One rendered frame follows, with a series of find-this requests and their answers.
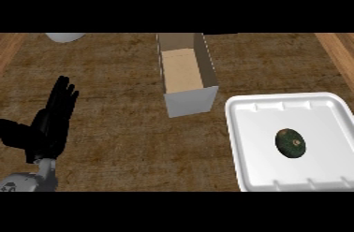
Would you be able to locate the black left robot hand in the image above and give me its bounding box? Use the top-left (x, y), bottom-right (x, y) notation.
top-left (0, 75), bottom-right (80, 165)

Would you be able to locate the open cardboard box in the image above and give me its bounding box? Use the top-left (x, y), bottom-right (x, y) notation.
top-left (156, 33), bottom-right (220, 119)

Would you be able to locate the white foam tray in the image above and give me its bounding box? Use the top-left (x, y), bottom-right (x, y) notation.
top-left (224, 91), bottom-right (354, 193)

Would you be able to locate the dark green squash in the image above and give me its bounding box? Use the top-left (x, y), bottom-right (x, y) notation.
top-left (274, 127), bottom-right (307, 159)

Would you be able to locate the white round bowl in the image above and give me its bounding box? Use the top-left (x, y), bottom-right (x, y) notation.
top-left (45, 33), bottom-right (88, 44)

